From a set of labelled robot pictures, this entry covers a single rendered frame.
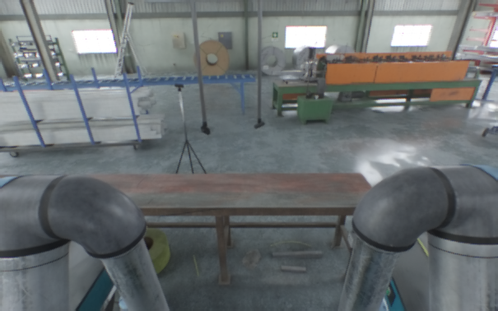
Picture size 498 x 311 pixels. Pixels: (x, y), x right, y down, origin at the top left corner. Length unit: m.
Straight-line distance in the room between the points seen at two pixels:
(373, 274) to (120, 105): 4.37
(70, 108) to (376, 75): 6.27
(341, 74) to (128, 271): 6.13
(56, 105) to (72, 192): 4.56
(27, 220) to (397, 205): 0.62
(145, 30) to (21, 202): 13.67
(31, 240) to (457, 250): 0.73
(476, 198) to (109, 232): 0.62
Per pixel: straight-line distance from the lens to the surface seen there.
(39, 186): 0.55
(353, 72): 6.54
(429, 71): 7.61
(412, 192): 0.51
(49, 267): 0.60
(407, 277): 1.65
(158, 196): 1.99
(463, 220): 0.57
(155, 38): 14.00
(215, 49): 11.35
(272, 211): 1.80
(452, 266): 0.60
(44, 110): 5.18
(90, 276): 1.69
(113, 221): 0.51
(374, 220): 0.52
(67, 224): 0.52
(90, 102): 4.79
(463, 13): 10.90
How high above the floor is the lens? 1.90
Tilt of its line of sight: 27 degrees down
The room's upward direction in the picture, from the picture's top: 1 degrees counter-clockwise
